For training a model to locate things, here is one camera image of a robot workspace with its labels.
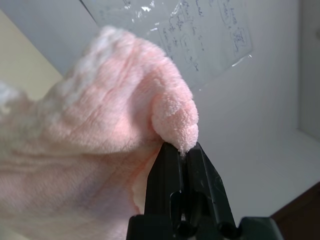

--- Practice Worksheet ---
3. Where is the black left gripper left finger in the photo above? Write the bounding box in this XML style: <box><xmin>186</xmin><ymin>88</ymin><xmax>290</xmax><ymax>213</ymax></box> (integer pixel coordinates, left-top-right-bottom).
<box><xmin>144</xmin><ymin>141</ymin><xmax>187</xmax><ymax>227</ymax></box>

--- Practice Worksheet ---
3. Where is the clear sheet with handwriting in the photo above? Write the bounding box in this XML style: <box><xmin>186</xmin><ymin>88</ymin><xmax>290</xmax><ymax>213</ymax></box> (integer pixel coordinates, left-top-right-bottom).
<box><xmin>93</xmin><ymin>0</ymin><xmax>254</xmax><ymax>90</ymax></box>

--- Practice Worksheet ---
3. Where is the pink striped towel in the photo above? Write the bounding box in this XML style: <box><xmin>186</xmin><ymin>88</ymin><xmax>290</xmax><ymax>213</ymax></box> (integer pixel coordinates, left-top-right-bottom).
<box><xmin>0</xmin><ymin>25</ymin><xmax>201</xmax><ymax>240</ymax></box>

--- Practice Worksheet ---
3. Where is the dark brown wooden panel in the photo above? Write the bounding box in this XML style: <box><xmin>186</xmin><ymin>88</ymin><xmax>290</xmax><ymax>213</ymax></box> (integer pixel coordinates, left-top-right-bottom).
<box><xmin>269</xmin><ymin>181</ymin><xmax>320</xmax><ymax>240</ymax></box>

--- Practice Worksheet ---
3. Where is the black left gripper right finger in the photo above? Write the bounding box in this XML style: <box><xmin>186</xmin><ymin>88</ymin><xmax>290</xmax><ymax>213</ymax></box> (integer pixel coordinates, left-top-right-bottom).
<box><xmin>184</xmin><ymin>141</ymin><xmax>236</xmax><ymax>230</ymax></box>

